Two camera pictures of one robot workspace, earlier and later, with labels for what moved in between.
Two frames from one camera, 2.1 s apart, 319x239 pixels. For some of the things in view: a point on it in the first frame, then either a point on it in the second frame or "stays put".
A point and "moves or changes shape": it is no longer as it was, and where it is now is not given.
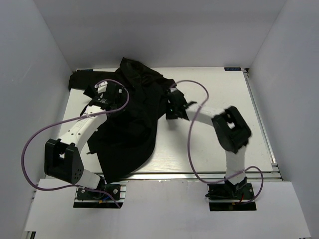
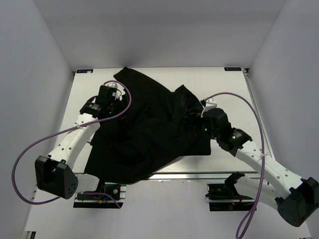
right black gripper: x=169 y=115 → x=204 y=117
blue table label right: x=232 y=68 stays put
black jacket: x=135 y=99 moves or changes shape
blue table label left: x=85 y=70 stays put
